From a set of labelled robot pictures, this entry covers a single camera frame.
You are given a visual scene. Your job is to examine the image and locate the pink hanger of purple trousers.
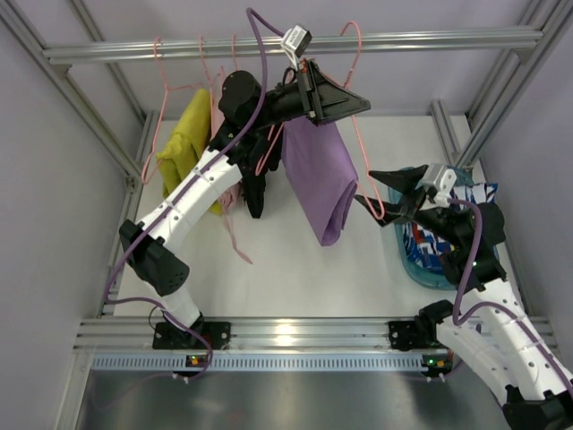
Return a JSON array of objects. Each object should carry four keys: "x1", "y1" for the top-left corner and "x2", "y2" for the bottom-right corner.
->
[{"x1": 339, "y1": 21, "x2": 382, "y2": 201}]

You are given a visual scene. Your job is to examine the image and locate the blue patterned trousers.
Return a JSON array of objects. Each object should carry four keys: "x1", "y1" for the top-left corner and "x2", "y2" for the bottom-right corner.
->
[{"x1": 401, "y1": 183, "x2": 499, "y2": 275}]

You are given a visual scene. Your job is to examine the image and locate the purple trousers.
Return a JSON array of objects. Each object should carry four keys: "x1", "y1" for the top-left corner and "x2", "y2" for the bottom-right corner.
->
[{"x1": 281, "y1": 117, "x2": 358, "y2": 246}]

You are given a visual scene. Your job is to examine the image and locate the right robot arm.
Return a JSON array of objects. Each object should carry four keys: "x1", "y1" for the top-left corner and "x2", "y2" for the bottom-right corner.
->
[{"x1": 355, "y1": 164, "x2": 572, "y2": 429}]

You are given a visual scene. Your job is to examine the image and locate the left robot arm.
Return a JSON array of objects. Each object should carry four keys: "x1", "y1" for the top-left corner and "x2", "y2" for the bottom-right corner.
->
[{"x1": 119, "y1": 59, "x2": 371, "y2": 348}]

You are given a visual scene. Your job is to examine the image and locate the black trousers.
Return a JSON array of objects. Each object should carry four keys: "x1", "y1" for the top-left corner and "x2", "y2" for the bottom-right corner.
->
[{"x1": 241, "y1": 127, "x2": 283, "y2": 219}]

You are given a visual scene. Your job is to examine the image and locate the pink hanger of black trousers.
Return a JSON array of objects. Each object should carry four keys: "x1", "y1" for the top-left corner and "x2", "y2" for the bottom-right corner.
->
[{"x1": 231, "y1": 34, "x2": 284, "y2": 176}]

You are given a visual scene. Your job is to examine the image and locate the yellow trousers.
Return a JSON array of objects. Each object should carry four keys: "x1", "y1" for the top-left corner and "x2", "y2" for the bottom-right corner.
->
[{"x1": 157, "y1": 89, "x2": 223, "y2": 198}]

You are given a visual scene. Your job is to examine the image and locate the pink trousers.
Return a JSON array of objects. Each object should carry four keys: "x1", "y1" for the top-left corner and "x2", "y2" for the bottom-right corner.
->
[{"x1": 210, "y1": 66, "x2": 252, "y2": 264}]

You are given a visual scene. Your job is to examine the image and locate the pink hanger of yellow trousers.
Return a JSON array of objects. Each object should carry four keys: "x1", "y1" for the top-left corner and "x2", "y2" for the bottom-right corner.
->
[{"x1": 141, "y1": 37, "x2": 202, "y2": 185}]

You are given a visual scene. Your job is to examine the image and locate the teal plastic bin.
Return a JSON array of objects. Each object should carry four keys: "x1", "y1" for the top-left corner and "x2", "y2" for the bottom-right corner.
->
[{"x1": 395, "y1": 169, "x2": 478, "y2": 290}]

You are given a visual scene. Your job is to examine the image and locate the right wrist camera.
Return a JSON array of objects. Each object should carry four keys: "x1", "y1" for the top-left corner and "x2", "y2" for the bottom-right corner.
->
[{"x1": 419, "y1": 164, "x2": 457, "y2": 208}]

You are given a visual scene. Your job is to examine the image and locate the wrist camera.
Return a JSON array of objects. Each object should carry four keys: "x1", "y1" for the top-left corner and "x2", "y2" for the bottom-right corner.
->
[
  {"x1": 279, "y1": 24, "x2": 312, "y2": 69},
  {"x1": 419, "y1": 164, "x2": 457, "y2": 208}
]

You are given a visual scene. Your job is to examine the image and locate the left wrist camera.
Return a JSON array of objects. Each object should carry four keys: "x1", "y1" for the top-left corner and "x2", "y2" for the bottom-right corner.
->
[{"x1": 279, "y1": 24, "x2": 312, "y2": 69}]

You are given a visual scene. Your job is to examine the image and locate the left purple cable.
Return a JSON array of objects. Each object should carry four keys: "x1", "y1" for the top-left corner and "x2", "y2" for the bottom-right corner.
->
[{"x1": 102, "y1": 6, "x2": 292, "y2": 382}]

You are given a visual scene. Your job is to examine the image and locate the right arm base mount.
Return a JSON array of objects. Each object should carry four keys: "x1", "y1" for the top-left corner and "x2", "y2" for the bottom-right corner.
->
[{"x1": 388, "y1": 317, "x2": 442, "y2": 351}]

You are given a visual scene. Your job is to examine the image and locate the aluminium front rail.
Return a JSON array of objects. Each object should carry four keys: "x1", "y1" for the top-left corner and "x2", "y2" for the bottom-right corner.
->
[{"x1": 73, "y1": 314, "x2": 559, "y2": 357}]

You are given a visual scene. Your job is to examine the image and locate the aluminium hanging rail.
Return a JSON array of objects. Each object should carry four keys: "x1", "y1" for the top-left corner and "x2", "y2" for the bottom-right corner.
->
[{"x1": 43, "y1": 26, "x2": 543, "y2": 65}]

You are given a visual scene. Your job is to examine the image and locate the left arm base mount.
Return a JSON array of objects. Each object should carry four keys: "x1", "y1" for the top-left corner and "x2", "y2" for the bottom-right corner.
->
[{"x1": 152, "y1": 322, "x2": 231, "y2": 350}]

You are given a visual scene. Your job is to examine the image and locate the grey slotted cable duct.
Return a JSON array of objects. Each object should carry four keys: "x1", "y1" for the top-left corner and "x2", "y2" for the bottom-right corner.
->
[{"x1": 91, "y1": 353, "x2": 452, "y2": 372}]

